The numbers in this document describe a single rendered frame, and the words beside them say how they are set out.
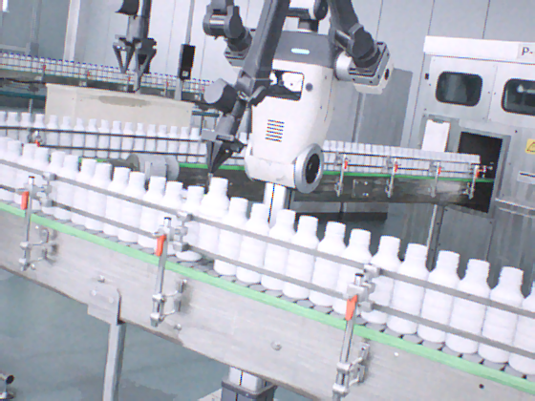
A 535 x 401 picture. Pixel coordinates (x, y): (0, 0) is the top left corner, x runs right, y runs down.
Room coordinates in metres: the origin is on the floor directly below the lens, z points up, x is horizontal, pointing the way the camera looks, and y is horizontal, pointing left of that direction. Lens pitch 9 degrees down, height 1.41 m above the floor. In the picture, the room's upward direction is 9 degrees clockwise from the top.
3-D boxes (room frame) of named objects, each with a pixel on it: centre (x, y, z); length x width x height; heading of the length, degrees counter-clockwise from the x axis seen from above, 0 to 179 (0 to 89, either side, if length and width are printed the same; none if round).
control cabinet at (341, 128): (7.85, -0.39, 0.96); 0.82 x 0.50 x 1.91; 131
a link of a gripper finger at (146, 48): (1.85, 0.41, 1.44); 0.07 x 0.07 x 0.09; 59
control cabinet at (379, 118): (8.45, -1.07, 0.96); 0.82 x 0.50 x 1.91; 131
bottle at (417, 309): (1.24, -0.29, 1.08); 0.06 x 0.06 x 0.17
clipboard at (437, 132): (5.24, -1.19, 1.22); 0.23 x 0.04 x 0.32; 41
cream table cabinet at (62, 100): (5.78, 1.38, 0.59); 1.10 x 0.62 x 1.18; 131
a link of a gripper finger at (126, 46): (1.82, 0.42, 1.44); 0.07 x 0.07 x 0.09; 59
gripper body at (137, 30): (1.84, 0.41, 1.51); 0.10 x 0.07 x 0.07; 149
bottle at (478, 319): (1.18, -0.39, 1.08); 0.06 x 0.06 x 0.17
